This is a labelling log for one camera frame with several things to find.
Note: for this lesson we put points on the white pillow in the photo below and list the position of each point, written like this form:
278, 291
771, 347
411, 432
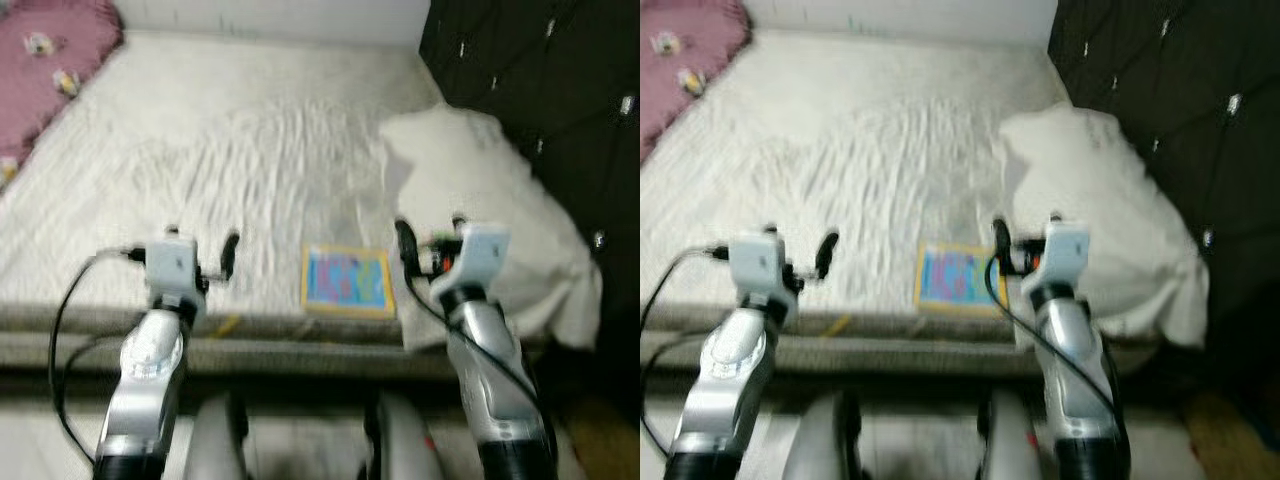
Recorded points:
1100, 180
480, 180

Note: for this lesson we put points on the colourful yellow-edged picture book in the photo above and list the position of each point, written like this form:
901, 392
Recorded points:
345, 280
950, 280

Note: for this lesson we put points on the grey robot right leg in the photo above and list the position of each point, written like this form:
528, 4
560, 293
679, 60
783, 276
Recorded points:
405, 445
1008, 445

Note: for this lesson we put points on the grey robot leg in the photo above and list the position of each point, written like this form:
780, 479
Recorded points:
1008, 445
215, 440
820, 440
405, 445

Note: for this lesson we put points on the brown floor mat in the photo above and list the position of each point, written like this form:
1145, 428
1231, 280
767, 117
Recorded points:
600, 440
1230, 440

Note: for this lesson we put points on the pink cartoon print blanket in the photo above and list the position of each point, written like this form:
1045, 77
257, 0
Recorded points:
680, 50
50, 60

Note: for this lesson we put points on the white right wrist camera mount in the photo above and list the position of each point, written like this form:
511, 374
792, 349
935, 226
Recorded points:
1065, 250
480, 255

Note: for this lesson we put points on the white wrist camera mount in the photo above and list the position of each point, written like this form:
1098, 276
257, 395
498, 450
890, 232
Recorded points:
755, 262
172, 265
1065, 250
480, 255

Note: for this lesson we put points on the grey robot left leg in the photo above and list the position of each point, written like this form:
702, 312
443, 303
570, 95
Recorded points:
215, 440
820, 440

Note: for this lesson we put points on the black tufted headboard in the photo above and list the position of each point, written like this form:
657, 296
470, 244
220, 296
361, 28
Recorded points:
560, 80
1190, 80

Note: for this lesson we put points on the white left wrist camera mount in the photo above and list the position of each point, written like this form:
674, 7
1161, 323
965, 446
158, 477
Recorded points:
172, 265
755, 262

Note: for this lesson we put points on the white quilted mattress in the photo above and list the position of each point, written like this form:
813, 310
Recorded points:
200, 150
830, 150

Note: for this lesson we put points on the black bed frame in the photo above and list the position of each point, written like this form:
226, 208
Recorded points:
300, 385
920, 385

